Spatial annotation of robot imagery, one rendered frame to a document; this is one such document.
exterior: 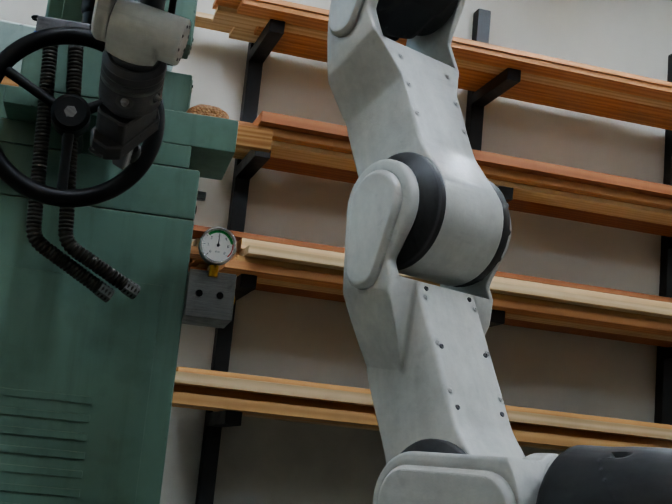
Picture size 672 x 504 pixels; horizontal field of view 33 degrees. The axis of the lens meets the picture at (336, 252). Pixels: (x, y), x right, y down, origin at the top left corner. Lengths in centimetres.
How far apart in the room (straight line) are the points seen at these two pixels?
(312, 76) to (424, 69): 339
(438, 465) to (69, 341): 88
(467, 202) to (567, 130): 392
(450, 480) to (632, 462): 19
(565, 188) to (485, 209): 327
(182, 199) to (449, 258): 74
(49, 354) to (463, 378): 84
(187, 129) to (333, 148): 234
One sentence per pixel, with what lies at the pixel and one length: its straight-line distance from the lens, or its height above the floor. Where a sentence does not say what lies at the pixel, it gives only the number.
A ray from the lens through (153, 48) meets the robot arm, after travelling 153.
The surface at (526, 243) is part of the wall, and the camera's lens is 503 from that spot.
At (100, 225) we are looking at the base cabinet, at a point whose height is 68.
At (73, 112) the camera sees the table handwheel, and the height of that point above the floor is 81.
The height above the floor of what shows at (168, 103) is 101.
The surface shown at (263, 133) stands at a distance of 217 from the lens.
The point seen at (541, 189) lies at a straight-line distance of 462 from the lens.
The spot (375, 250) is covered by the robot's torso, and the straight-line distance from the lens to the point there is 130.
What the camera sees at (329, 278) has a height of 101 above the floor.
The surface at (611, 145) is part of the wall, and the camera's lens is 534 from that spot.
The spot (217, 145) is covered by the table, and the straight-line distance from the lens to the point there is 199.
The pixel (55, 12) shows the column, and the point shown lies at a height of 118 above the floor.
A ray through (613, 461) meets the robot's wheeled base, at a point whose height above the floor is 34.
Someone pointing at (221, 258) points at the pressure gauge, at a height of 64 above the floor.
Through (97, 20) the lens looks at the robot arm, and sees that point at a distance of 154.
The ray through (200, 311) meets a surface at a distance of 189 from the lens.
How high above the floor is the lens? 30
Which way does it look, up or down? 11 degrees up
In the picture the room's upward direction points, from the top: 5 degrees clockwise
